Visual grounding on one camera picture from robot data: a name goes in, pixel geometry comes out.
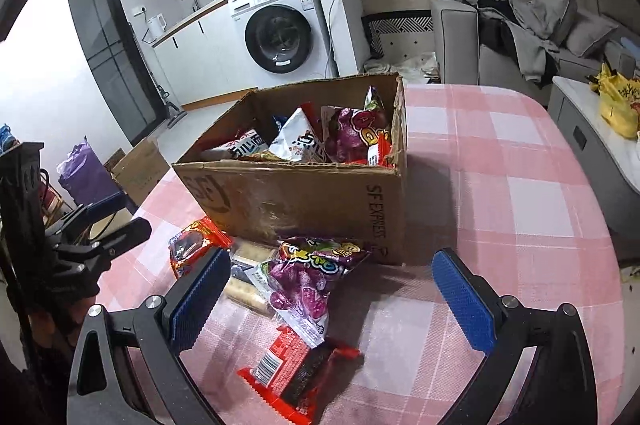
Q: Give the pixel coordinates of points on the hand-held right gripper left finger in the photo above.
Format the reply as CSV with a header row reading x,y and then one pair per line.
x,y
200,300

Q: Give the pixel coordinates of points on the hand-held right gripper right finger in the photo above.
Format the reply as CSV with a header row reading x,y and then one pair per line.
x,y
465,300

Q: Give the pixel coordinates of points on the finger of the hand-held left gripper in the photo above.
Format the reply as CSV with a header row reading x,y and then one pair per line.
x,y
107,201
132,230

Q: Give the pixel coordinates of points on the beige wafer packet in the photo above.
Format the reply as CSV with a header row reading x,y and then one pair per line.
x,y
247,295

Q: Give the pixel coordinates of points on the orange red snack packet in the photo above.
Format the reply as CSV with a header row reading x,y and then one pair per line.
x,y
192,245

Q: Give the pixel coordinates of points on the purple candy bag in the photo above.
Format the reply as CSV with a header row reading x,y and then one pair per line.
x,y
300,290
350,135

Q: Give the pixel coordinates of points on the red dark noodle packet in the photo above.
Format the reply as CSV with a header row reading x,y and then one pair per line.
x,y
305,375

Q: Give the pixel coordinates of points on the person's left hand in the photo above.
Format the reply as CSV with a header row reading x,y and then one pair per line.
x,y
65,317

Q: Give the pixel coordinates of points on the wooden shoe rack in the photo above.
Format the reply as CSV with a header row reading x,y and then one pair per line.
x,y
55,205

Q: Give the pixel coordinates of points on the purple plastic bag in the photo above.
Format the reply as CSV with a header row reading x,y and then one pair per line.
x,y
82,175

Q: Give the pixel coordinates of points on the small brown cardboard box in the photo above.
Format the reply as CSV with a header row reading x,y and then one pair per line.
x,y
140,175

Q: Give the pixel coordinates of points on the blue shoes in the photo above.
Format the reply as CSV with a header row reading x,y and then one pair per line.
x,y
6,137

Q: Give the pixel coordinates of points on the pink plaid tablecloth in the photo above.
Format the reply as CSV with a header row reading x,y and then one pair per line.
x,y
500,205

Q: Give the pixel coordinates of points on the stick vacuum cleaner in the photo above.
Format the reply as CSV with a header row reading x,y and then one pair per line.
x,y
172,117

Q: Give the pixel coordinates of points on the dark glass door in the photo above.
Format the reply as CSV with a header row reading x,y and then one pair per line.
x,y
110,55

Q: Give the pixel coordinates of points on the white lower cabinets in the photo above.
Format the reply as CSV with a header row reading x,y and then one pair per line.
x,y
200,55

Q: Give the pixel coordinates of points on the white electric kettle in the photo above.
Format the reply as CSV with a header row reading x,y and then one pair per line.
x,y
156,26

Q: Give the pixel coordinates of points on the grey white coffee table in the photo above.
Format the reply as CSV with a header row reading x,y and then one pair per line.
x,y
570,120

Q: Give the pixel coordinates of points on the white washing machine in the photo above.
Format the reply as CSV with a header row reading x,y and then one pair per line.
x,y
275,37

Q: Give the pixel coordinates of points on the white plastic bag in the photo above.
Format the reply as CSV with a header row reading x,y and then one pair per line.
x,y
410,65

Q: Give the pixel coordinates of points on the yellow plastic bag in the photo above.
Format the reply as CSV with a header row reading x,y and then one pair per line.
x,y
617,105

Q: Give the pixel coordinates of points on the grey sofa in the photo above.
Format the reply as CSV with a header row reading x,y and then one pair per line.
x,y
455,45

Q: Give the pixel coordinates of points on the black clothing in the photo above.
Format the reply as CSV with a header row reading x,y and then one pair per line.
x,y
495,30

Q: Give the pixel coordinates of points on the black patterned panel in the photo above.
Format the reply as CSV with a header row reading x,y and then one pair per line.
x,y
400,27

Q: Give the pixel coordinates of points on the grey jacket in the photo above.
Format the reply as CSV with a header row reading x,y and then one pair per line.
x,y
545,20

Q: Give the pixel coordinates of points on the light blue cloth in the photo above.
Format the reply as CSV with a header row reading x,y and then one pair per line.
x,y
627,55

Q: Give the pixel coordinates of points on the grey cushion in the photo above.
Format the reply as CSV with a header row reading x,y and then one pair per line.
x,y
592,32

